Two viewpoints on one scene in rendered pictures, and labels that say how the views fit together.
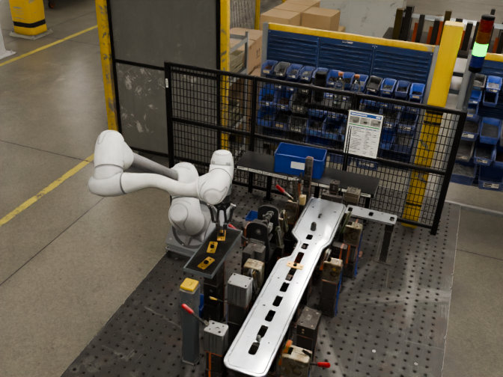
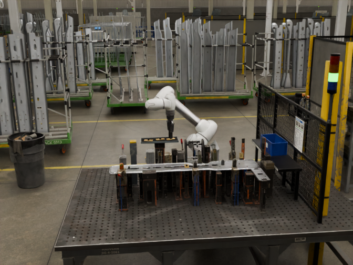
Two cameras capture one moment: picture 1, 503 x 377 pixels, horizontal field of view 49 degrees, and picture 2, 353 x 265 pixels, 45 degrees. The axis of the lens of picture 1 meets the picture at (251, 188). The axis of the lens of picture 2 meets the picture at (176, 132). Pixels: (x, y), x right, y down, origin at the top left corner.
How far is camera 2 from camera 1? 3.58 m
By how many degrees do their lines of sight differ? 61
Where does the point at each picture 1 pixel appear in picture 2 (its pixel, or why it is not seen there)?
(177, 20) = not seen: hidden behind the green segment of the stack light
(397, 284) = (244, 217)
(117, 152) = (163, 93)
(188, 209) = (192, 137)
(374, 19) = not seen: outside the picture
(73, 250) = not seen: hidden behind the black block
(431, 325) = (219, 232)
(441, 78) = (324, 98)
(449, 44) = (326, 74)
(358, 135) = (297, 134)
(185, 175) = (202, 123)
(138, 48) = (317, 93)
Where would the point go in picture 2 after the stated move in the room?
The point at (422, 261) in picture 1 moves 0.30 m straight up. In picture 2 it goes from (280, 222) to (282, 189)
